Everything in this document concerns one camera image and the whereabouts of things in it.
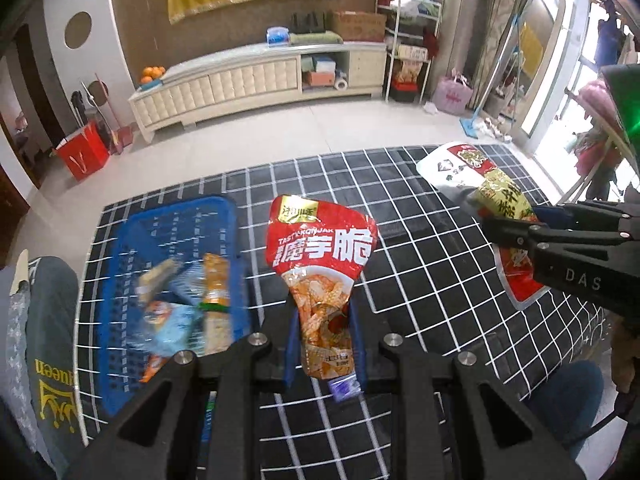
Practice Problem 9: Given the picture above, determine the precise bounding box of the person's grey printed clothing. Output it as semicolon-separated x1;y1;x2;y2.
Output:
20;255;83;480

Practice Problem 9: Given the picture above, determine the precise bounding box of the long green-ended cracker packet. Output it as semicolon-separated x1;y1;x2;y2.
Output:
200;302;233;356

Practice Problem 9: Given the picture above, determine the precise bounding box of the black crate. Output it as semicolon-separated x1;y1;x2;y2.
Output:
390;80;418;103

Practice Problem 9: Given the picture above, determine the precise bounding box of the pink garment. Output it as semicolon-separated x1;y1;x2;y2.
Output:
579;80;615;121

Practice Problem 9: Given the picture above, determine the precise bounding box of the blue-grey patterned cloth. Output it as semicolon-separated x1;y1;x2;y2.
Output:
0;265;38;451

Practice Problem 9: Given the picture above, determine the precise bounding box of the cardboard box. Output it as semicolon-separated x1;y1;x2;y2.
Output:
330;10;387;43

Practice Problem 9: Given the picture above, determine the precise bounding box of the green folded cloth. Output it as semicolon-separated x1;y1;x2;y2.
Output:
290;30;343;46

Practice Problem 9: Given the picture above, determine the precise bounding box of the blue plastic basket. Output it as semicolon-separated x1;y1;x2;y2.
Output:
97;195;251;416

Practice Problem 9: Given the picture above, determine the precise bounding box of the white plastic bag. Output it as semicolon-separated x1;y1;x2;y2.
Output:
397;0;442;18

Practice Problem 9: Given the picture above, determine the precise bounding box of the black white-grid mat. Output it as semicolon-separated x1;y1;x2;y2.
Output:
75;144;613;480

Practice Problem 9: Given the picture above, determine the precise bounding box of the person's blue trouser knee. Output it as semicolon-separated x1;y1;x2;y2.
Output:
522;360;606;461

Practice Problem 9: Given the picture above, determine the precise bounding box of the light blue snack packet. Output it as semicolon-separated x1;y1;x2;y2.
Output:
142;300;206;356

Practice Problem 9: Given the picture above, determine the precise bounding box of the pink bag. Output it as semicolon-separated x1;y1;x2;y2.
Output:
432;74;473;116

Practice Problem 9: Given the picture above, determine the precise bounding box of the red box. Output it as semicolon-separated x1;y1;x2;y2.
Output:
55;125;111;182

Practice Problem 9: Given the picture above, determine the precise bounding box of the white and red snack packet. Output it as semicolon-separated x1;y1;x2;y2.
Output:
416;141;551;311

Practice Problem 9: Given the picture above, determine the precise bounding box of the white metal rack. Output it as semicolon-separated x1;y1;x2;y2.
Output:
375;0;443;106

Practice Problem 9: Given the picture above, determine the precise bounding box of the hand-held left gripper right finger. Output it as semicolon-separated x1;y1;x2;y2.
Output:
349;300;586;480

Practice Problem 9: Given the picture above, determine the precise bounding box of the orange and white snack packet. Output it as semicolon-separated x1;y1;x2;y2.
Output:
140;355;171;383

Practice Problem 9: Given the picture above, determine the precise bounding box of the purple grape gum box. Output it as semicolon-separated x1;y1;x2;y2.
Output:
327;377;362;401

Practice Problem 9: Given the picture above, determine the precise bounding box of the cream TV cabinet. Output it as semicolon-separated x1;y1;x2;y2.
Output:
129;41;388;142

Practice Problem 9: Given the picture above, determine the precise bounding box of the person's right hand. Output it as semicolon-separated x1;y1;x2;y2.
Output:
609;322;640;393

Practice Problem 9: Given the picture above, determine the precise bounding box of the clothes drying rack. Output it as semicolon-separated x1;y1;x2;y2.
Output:
565;77;640;206

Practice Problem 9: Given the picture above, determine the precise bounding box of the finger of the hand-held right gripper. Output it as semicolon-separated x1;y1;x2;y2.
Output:
481;215;640;261
532;200;640;233

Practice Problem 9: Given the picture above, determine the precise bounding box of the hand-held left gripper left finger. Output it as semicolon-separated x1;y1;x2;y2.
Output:
65;300;303;480

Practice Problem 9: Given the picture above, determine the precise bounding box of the red konjac snack packet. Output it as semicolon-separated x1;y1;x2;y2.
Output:
265;195;380;381

